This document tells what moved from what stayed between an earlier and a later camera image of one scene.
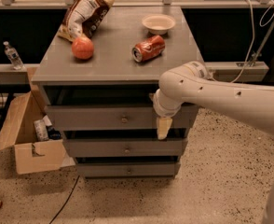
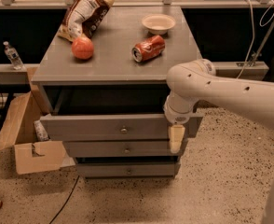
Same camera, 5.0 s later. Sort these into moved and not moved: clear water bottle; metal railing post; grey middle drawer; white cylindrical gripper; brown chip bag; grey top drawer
Moved: white cylindrical gripper; grey top drawer
Not moved: clear water bottle; brown chip bag; grey middle drawer; metal railing post
